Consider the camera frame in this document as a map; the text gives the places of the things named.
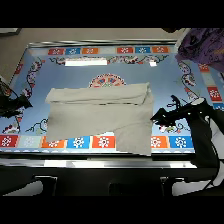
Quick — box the silver frame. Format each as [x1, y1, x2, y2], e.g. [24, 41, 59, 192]
[0, 157, 224, 197]

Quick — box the pale grey garment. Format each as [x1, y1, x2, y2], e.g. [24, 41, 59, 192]
[44, 81, 155, 157]

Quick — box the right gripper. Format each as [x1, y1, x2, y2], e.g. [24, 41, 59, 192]
[150, 107, 180, 126]

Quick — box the purple garment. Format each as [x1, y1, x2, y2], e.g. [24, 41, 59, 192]
[174, 27, 224, 73]

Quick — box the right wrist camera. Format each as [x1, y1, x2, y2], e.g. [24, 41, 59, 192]
[169, 94, 184, 110]

